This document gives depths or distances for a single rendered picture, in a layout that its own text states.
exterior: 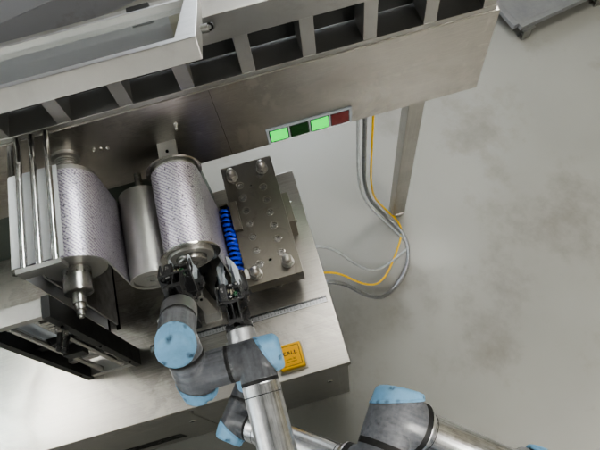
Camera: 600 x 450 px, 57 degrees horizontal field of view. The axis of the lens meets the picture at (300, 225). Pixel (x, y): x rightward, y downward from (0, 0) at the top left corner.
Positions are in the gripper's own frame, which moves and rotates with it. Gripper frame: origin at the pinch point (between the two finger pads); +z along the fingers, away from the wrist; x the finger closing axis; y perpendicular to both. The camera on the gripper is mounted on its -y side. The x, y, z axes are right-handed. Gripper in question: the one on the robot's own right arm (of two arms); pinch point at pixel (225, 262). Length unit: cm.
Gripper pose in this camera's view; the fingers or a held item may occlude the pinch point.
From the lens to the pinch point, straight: 155.4
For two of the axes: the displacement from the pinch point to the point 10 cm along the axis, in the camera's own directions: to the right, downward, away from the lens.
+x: -9.6, 2.7, -0.3
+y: -0.9, -4.1, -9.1
